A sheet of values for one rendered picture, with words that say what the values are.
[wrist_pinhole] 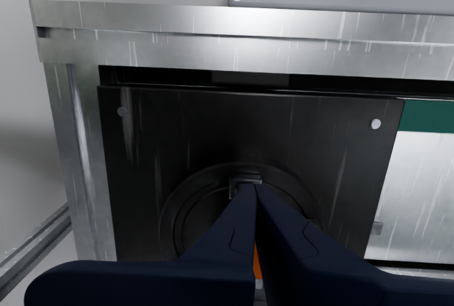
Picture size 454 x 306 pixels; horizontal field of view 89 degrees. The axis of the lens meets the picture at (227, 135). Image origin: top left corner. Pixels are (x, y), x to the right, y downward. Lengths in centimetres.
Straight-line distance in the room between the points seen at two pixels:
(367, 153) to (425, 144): 11
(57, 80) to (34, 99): 15
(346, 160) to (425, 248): 20
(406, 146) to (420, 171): 4
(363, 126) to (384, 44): 7
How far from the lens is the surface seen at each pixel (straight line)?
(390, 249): 37
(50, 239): 31
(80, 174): 26
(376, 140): 22
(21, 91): 40
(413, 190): 33
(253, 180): 17
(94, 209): 28
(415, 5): 23
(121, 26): 21
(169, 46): 20
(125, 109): 20
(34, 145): 41
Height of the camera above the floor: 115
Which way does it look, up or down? 73 degrees down
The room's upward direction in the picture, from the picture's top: 174 degrees counter-clockwise
